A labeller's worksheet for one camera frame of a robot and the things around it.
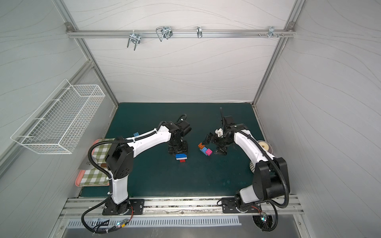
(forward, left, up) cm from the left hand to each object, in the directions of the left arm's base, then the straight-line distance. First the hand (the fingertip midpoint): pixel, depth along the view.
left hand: (183, 155), depth 84 cm
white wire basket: (+3, +58, +25) cm, 63 cm away
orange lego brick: (+8, -10, -4) cm, 14 cm away
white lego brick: (-1, +3, -3) cm, 4 cm away
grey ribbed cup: (-5, -39, -2) cm, 40 cm away
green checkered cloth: (-11, +51, -7) cm, 53 cm away
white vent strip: (-32, +39, -10) cm, 51 cm away
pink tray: (-9, +58, -6) cm, 60 cm away
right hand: (+3, -15, +5) cm, 16 cm away
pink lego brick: (+5, -16, -4) cm, 17 cm away
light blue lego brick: (+6, -12, -6) cm, 15 cm away
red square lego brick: (-1, +1, -6) cm, 6 cm away
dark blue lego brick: (-1, +1, 0) cm, 1 cm away
